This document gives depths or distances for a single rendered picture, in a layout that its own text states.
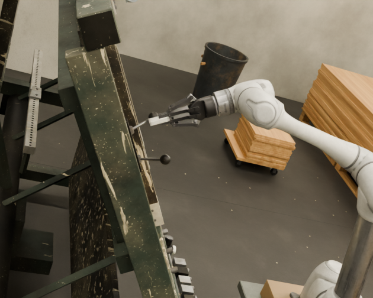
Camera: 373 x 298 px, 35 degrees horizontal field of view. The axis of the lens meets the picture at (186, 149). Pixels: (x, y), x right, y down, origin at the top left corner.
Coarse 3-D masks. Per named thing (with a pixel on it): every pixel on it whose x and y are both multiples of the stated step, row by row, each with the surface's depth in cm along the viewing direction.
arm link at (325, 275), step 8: (320, 264) 256; (328, 264) 253; (336, 264) 255; (312, 272) 259; (320, 272) 252; (328, 272) 250; (336, 272) 249; (312, 280) 255; (320, 280) 250; (328, 280) 249; (336, 280) 248; (304, 288) 260; (312, 288) 253; (320, 288) 248; (328, 288) 247; (304, 296) 258; (312, 296) 251
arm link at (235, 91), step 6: (240, 84) 209; (246, 84) 207; (252, 84) 206; (258, 84) 207; (264, 84) 208; (270, 84) 209; (234, 90) 207; (240, 90) 205; (264, 90) 207; (270, 90) 208; (234, 96) 206; (234, 102) 207; (234, 108) 208
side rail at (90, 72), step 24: (72, 72) 165; (96, 72) 166; (96, 96) 170; (96, 120) 173; (120, 120) 175; (96, 144) 177; (120, 144) 178; (120, 168) 182; (120, 192) 187; (144, 192) 188; (120, 216) 191; (144, 216) 193; (144, 240) 197; (144, 264) 202; (144, 288) 207; (168, 288) 209
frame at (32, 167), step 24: (48, 96) 391; (24, 120) 363; (48, 168) 425; (0, 192) 286; (72, 192) 387; (96, 192) 310; (0, 216) 269; (24, 216) 310; (72, 216) 367; (96, 216) 297; (0, 240) 255; (24, 240) 331; (48, 240) 338; (72, 240) 349; (96, 240) 285; (0, 264) 243; (24, 264) 321; (48, 264) 324; (72, 264) 332; (0, 288) 232; (72, 288) 317; (96, 288) 264
